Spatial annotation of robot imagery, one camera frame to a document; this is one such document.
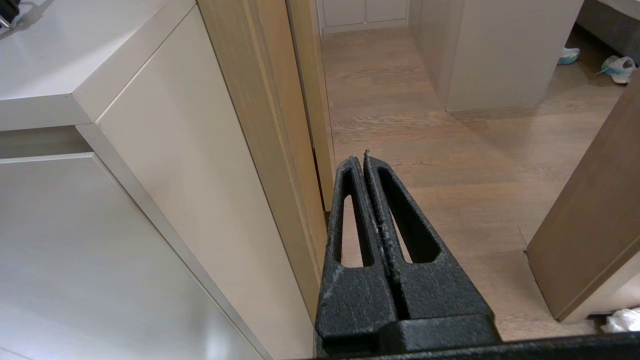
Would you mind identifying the white cabinet door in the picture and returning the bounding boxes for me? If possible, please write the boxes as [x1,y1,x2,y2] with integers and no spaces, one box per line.
[0,152,266,360]

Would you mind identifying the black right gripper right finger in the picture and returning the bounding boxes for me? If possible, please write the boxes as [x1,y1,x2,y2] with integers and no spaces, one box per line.
[364,150,493,321]

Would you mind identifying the white crumpled cloth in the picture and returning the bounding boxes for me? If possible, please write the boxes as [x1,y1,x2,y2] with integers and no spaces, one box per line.
[600,307,640,334]

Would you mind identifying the bed with white duvet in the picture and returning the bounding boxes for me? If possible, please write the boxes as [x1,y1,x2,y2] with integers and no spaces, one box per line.
[577,0,640,51]

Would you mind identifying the dark brown wooden door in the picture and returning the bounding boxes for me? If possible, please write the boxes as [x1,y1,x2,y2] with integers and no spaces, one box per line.
[525,70,640,323]

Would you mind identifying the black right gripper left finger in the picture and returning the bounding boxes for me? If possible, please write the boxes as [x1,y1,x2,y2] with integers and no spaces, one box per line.
[315,156,398,353]

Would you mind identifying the wooden door frame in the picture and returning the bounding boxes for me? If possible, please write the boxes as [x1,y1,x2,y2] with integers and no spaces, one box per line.
[197,0,336,321]

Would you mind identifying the white sideboard cabinet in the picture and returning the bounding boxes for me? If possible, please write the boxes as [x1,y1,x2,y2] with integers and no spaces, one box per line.
[0,0,321,360]

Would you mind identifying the white wardrobe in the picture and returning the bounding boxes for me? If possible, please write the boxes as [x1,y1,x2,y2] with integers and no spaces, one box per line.
[316,0,411,33]

